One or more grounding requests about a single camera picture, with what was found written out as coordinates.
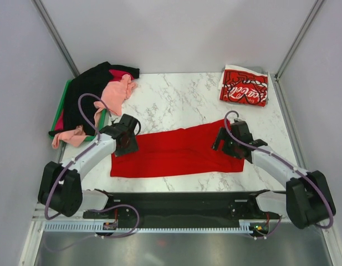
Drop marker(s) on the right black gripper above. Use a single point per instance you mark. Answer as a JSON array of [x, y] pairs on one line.
[[222, 134]]

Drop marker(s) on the magenta t-shirt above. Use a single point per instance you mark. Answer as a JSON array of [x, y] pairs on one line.
[[106, 72]]

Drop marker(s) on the green plastic tray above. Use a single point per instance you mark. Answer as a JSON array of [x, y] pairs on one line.
[[68, 116]]

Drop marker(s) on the right aluminium frame post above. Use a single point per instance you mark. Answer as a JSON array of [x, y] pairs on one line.
[[299, 37]]

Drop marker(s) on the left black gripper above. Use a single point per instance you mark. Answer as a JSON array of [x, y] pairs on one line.
[[132, 148]]

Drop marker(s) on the white slotted cable duct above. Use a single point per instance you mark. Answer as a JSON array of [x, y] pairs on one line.
[[103, 227]]

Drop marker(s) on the salmon pink t-shirt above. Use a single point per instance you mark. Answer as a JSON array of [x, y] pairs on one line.
[[112, 98]]

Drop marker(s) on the folded red Coca-Cola t-shirt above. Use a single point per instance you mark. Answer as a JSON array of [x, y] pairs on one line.
[[238, 86]]

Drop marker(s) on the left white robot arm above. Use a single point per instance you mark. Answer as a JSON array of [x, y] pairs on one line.
[[60, 189]]

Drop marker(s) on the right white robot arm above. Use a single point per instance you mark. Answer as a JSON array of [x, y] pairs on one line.
[[306, 201]]

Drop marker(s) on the aluminium frame post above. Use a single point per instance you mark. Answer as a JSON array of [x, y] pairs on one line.
[[299, 37], [45, 16]]

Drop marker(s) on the left aluminium frame post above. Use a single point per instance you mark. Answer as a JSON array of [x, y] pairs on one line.
[[45, 16]]

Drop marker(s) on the aluminium extrusion rail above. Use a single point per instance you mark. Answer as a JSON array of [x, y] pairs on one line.
[[39, 213]]

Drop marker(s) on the plain red t-shirt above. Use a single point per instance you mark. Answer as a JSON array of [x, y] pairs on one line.
[[177, 152]]

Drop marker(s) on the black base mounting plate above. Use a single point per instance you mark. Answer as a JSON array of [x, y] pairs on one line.
[[181, 209]]

